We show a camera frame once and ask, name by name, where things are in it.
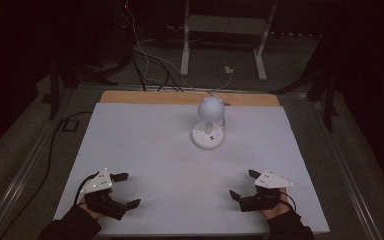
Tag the black tripod stand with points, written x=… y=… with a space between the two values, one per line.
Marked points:
x=73 y=75
x=323 y=90

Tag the person's left hand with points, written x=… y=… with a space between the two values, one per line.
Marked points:
x=92 y=210

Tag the white plug adapter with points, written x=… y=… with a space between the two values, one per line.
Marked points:
x=228 y=70

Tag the white table mat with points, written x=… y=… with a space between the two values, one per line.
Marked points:
x=166 y=166

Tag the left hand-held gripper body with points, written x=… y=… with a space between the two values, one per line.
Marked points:
x=100 y=200

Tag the black rectangular floor bracket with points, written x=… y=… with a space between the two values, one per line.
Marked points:
x=70 y=125

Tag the person's right hand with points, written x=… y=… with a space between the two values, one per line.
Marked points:
x=278 y=206

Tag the white metal desk frame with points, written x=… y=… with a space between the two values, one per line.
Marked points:
x=226 y=25

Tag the white round desk lamp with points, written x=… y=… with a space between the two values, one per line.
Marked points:
x=210 y=123

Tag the aluminium floor rail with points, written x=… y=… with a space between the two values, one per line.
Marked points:
x=346 y=173
x=13 y=196

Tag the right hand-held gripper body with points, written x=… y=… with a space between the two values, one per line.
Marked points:
x=267 y=191

